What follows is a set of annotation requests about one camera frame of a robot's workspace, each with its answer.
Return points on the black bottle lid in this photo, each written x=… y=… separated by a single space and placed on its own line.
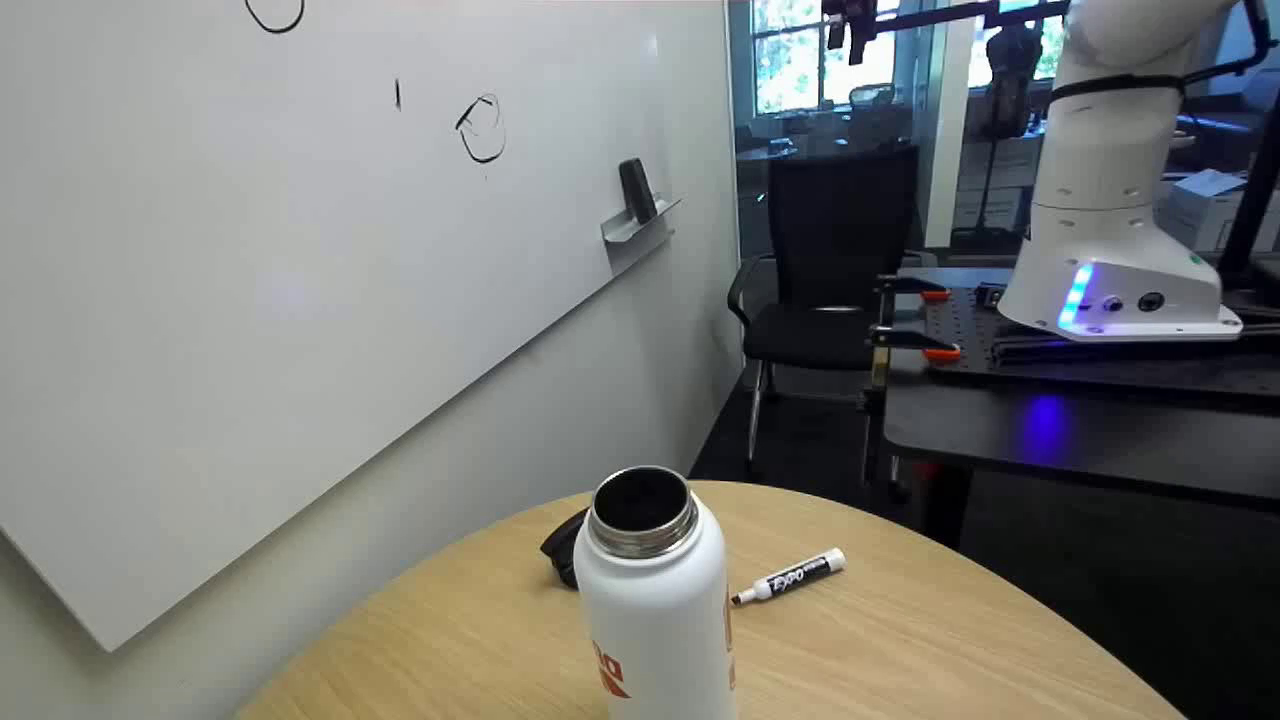
x=560 y=544

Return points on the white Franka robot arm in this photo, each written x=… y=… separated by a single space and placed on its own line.
x=1105 y=203

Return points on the white bottle with red logo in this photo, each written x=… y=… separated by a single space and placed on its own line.
x=652 y=615

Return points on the grey whiteboard tray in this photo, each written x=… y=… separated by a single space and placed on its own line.
x=636 y=229

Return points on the black whiteboard eraser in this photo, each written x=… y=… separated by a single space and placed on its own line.
x=636 y=191

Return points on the black office chair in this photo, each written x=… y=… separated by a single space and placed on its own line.
x=833 y=227

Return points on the bright window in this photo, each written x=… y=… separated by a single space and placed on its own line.
x=785 y=66

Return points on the black robot workbench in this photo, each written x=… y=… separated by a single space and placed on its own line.
x=1174 y=446

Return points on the black slanted pole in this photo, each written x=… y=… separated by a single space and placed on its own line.
x=1255 y=175

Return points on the white wall whiteboard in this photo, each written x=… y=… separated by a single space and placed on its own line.
x=265 y=267

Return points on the black overhead mount bar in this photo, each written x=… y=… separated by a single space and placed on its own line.
x=855 y=19

